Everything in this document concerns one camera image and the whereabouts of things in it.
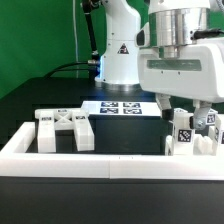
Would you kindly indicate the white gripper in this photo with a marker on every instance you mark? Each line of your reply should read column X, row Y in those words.
column 198, row 73

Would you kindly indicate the white chair seat part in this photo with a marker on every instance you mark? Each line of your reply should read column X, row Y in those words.
column 196, row 145

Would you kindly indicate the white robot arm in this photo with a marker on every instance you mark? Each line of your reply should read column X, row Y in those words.
column 175, row 53

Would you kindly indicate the white chair back part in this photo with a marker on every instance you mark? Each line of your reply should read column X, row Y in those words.
column 64, row 119

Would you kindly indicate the right white tagged cube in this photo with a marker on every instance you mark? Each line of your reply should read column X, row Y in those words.
column 210, row 119

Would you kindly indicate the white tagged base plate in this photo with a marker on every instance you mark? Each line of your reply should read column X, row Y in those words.
column 120, row 108

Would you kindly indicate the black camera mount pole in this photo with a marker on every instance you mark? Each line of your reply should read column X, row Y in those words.
column 88, row 6

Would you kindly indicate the white U-shaped fence frame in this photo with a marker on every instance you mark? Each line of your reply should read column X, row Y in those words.
column 16, row 161

